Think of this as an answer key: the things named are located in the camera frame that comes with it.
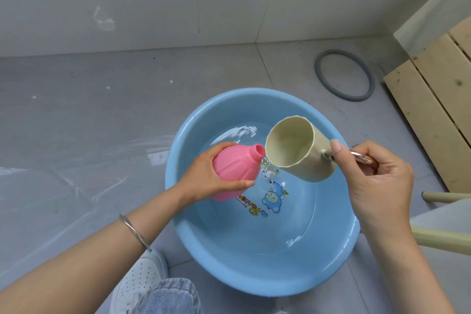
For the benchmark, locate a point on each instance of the person's left hand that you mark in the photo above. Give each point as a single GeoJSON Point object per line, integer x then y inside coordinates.
{"type": "Point", "coordinates": [200, 177]}

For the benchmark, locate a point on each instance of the person's right hand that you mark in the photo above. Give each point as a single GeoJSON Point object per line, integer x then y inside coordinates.
{"type": "Point", "coordinates": [379, 185]}

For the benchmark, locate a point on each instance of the person's left thumb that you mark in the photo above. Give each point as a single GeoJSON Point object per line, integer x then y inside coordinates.
{"type": "Point", "coordinates": [241, 185]}

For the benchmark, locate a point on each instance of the person's right thumb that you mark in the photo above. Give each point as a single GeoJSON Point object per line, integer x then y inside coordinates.
{"type": "Point", "coordinates": [340, 157]}

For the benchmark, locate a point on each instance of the pink plastic bottle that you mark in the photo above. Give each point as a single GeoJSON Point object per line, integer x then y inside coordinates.
{"type": "Point", "coordinates": [235, 172]}

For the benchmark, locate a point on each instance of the person's left forearm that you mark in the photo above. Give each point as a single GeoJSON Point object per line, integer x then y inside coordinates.
{"type": "Point", "coordinates": [84, 258]}

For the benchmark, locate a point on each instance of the person's right forearm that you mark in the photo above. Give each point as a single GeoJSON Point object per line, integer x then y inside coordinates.
{"type": "Point", "coordinates": [408, 269]}

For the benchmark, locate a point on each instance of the blue plastic basin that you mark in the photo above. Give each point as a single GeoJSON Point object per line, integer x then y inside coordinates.
{"type": "Point", "coordinates": [257, 196]}

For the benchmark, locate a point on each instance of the wooden slat pallet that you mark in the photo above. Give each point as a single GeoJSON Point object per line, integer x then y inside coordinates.
{"type": "Point", "coordinates": [434, 104]}

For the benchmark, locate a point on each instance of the cream-legged stool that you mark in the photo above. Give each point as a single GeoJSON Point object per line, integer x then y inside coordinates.
{"type": "Point", "coordinates": [445, 229]}

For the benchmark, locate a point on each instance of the blue denim jeans leg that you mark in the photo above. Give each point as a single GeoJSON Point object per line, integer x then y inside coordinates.
{"type": "Point", "coordinates": [167, 297]}

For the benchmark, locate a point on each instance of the white perforated sneaker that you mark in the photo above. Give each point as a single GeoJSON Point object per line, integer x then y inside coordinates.
{"type": "Point", "coordinates": [141, 280]}

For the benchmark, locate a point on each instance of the clear plastic sheet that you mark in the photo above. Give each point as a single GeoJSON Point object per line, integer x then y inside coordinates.
{"type": "Point", "coordinates": [55, 185]}

